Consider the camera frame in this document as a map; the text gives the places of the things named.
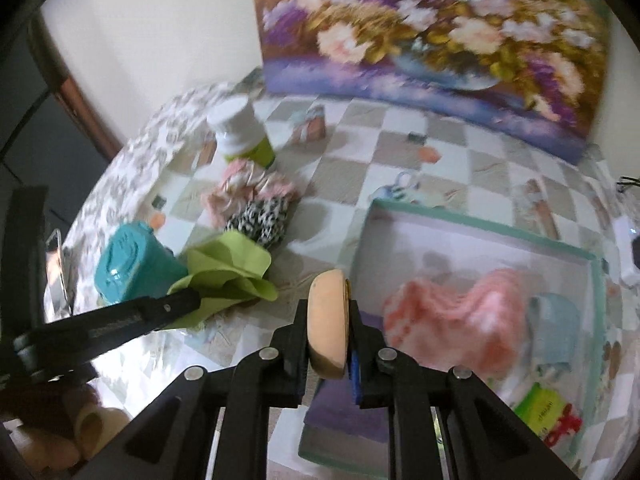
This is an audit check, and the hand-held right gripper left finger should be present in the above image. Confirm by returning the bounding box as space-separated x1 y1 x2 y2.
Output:
75 299 313 480

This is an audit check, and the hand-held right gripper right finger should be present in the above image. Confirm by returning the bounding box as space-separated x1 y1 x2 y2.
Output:
347 297 576 480

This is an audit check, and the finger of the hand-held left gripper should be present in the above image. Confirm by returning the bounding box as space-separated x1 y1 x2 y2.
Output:
12 287 202 376

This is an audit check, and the peach round sponge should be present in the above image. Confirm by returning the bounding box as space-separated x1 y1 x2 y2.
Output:
306 269 349 380

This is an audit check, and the lime green cloth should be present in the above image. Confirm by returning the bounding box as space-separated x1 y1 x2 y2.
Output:
167 230 280 331

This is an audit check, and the pink fluffy towel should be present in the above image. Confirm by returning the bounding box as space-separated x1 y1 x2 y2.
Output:
382 267 531 378

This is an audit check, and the white box with teal rim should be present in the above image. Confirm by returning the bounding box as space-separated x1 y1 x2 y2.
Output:
297 197 608 480

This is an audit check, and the green packet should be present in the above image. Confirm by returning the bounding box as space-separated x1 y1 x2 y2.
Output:
512 382 573 436

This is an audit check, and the light blue cloth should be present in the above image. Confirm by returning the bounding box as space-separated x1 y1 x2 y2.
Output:
525 292 583 368

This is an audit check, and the person's left hand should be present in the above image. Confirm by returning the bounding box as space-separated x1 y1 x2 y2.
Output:
0 385 132 475

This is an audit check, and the smartphone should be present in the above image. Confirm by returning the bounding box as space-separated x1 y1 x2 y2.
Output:
45 227 73 313

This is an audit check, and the purple pad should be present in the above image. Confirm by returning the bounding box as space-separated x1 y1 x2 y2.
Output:
302 310 396 443

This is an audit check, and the teal plastic container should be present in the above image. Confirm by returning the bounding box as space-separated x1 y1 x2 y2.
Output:
94 222 190 306

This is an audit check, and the black and white leopard cloth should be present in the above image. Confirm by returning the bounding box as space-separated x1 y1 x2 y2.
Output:
225 195 293 251

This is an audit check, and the grey leaf patterned cloth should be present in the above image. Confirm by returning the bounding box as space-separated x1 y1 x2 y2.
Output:
42 80 251 321

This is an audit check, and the pink floral cloth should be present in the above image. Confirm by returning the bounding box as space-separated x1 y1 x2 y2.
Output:
201 159 298 228

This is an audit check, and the white jar with green label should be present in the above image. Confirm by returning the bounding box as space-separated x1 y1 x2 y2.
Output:
206 96 277 170

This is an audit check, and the red hair clip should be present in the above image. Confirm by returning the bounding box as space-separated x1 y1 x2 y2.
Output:
542 402 583 448

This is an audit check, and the floral painting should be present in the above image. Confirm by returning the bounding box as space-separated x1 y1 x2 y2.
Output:
250 0 613 166

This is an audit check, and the brown wooden door frame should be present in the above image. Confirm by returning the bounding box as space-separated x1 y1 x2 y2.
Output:
27 10 126 161

